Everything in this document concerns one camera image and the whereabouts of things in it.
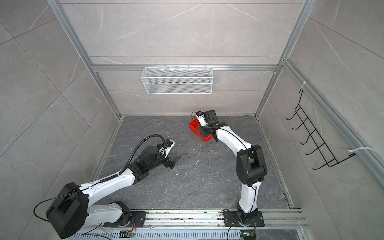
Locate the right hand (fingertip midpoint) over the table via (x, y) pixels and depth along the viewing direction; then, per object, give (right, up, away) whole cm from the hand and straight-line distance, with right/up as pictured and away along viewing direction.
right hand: (203, 126), depth 95 cm
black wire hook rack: (+50, -5, -27) cm, 57 cm away
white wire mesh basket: (-18, +32, +6) cm, 37 cm away
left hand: (-17, -12, -12) cm, 24 cm away
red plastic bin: (-6, +1, +16) cm, 17 cm away
